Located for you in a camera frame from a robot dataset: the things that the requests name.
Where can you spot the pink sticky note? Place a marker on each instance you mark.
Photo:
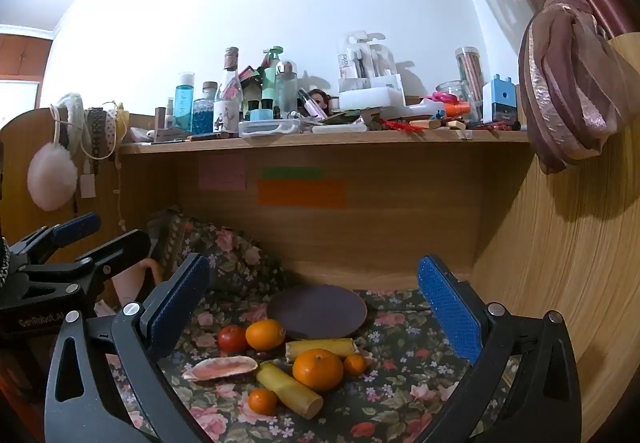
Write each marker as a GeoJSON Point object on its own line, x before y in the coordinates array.
{"type": "Point", "coordinates": [222, 173]}

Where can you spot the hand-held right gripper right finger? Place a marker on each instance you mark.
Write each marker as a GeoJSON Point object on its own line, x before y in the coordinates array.
{"type": "Point", "coordinates": [450, 313]}

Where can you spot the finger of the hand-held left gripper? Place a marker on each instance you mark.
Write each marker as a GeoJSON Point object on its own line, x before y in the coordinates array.
{"type": "Point", "coordinates": [75, 225]}
{"type": "Point", "coordinates": [120, 248]}

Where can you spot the pink grapefruit slice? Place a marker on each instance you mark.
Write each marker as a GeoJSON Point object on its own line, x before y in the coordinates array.
{"type": "Point", "coordinates": [220, 368]}

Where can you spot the small dark red fruit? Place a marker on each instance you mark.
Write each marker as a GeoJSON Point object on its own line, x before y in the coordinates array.
{"type": "Point", "coordinates": [261, 353]}

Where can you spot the clear bottle silver cap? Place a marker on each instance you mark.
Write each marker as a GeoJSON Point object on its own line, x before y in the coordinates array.
{"type": "Point", "coordinates": [286, 90]}

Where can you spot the orange sticky note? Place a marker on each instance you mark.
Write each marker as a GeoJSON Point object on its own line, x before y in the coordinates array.
{"type": "Point", "coordinates": [300, 194]}

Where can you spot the clear plastic box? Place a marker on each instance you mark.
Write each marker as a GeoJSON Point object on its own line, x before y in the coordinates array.
{"type": "Point", "coordinates": [270, 128]}

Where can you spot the large orange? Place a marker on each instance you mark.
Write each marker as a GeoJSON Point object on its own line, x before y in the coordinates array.
{"type": "Point", "coordinates": [318, 369]}
{"type": "Point", "coordinates": [265, 334]}

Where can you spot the brown wooden cabinet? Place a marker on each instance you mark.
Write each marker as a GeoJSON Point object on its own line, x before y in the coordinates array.
{"type": "Point", "coordinates": [22, 53]}

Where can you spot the short banana piece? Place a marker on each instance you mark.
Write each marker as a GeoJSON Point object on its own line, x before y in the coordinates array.
{"type": "Point", "coordinates": [325, 345]}

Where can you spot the small blue jar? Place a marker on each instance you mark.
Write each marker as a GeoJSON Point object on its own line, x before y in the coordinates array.
{"type": "Point", "coordinates": [262, 115]}

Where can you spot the round glass jar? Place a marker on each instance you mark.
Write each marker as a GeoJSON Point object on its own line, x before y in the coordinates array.
{"type": "Point", "coordinates": [450, 90]}

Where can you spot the pink curtain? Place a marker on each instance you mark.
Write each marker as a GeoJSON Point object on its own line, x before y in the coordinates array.
{"type": "Point", "coordinates": [565, 88]}

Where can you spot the dark purple plate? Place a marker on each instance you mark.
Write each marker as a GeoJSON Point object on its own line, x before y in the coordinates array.
{"type": "Point", "coordinates": [317, 310]}

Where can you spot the long cut banana piece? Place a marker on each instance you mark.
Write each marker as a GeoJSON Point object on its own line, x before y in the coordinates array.
{"type": "Point", "coordinates": [287, 388]}

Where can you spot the small model house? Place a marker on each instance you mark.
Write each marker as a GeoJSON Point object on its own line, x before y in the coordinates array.
{"type": "Point", "coordinates": [250, 82]}

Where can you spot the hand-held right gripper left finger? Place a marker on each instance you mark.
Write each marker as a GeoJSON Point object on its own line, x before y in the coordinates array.
{"type": "Point", "coordinates": [180, 308]}

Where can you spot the doll head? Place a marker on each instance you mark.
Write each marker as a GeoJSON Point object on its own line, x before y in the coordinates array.
{"type": "Point", "coordinates": [320, 100]}

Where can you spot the red apple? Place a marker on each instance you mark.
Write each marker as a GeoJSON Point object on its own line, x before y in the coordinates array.
{"type": "Point", "coordinates": [232, 338]}

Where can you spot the dark floral tablecloth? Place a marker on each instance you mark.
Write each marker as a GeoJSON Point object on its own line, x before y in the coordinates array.
{"type": "Point", "coordinates": [400, 388]}

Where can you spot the tall clear bottle pink print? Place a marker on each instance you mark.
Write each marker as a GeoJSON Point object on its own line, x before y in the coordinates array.
{"type": "Point", "coordinates": [227, 95]}

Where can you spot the blue pencil sharpener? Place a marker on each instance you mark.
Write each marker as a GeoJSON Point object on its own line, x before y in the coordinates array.
{"type": "Point", "coordinates": [501, 100]}

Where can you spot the white brush organizer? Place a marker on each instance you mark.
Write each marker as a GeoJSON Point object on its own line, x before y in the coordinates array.
{"type": "Point", "coordinates": [367, 73]}

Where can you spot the green sticky note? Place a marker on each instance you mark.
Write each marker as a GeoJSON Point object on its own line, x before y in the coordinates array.
{"type": "Point", "coordinates": [292, 173]}

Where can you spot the green pump bottle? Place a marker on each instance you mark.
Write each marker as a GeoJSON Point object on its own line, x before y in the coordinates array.
{"type": "Point", "coordinates": [270, 73]}

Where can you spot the small white tag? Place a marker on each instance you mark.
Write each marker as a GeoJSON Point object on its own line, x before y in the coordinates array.
{"type": "Point", "coordinates": [87, 185]}

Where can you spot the tall jar with straws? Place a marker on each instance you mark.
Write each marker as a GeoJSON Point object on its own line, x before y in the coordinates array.
{"type": "Point", "coordinates": [470, 73]}

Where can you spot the white fluffy earmuff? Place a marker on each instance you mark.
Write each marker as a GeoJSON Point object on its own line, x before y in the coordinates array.
{"type": "Point", "coordinates": [72, 115]}

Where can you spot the pink plastic object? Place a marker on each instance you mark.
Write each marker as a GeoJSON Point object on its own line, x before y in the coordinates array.
{"type": "Point", "coordinates": [131, 280]}

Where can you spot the blue liquid bottle white cap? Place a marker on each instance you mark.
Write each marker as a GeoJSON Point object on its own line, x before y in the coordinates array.
{"type": "Point", "coordinates": [184, 100]}

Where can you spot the round blue glass bottle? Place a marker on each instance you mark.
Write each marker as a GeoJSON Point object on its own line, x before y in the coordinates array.
{"type": "Point", "coordinates": [203, 113]}

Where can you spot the small tangerine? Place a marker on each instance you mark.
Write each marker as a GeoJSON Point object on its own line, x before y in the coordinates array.
{"type": "Point", "coordinates": [262, 401]}
{"type": "Point", "coordinates": [355, 365]}

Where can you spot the white bottle orange cap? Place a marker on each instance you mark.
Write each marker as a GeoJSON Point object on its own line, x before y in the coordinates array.
{"type": "Point", "coordinates": [440, 109]}

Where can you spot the white fluffy puff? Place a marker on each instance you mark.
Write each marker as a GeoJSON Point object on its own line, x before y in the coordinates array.
{"type": "Point", "coordinates": [50, 178]}

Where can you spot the patterned ribbon bands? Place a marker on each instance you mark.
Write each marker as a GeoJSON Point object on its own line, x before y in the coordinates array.
{"type": "Point", "coordinates": [98, 133]}

